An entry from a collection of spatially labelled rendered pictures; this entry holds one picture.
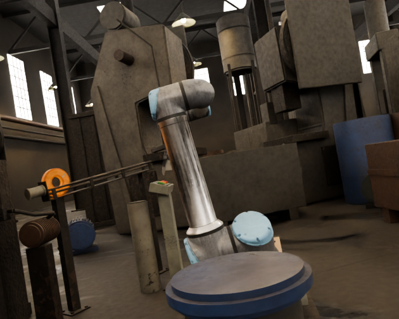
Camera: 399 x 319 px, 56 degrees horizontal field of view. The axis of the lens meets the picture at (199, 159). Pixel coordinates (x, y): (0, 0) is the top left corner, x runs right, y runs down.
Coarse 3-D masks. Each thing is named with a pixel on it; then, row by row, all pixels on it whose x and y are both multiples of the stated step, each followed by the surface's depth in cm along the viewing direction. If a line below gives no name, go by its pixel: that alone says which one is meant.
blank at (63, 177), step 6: (54, 168) 205; (48, 174) 202; (54, 174) 204; (60, 174) 207; (66, 174) 210; (42, 180) 200; (48, 180) 201; (60, 180) 209; (66, 180) 210; (48, 186) 201; (66, 186) 209; (60, 192) 206
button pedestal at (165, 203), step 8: (152, 184) 212; (160, 184) 214; (168, 184) 223; (160, 192) 212; (168, 192) 216; (160, 200) 218; (168, 200) 218; (160, 208) 218; (168, 208) 218; (168, 216) 218; (168, 224) 218; (168, 232) 218; (176, 232) 223; (168, 240) 218; (176, 240) 218; (168, 248) 218; (176, 248) 218; (168, 256) 218; (176, 256) 218; (168, 264) 218; (176, 264) 218; (176, 272) 218; (168, 280) 229
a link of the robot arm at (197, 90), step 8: (184, 80) 144; (192, 80) 144; (200, 80) 146; (184, 88) 141; (192, 88) 142; (200, 88) 143; (208, 88) 147; (192, 96) 142; (200, 96) 143; (208, 96) 147; (192, 104) 143; (200, 104) 146; (208, 104) 151; (192, 112) 197; (200, 112) 179; (208, 112) 201; (192, 120) 203
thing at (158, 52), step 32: (128, 32) 424; (160, 32) 413; (128, 64) 420; (160, 64) 415; (192, 64) 481; (96, 96) 435; (128, 96) 427; (128, 128) 428; (128, 160) 429; (160, 160) 420; (128, 192) 428; (128, 224) 432; (160, 224) 420
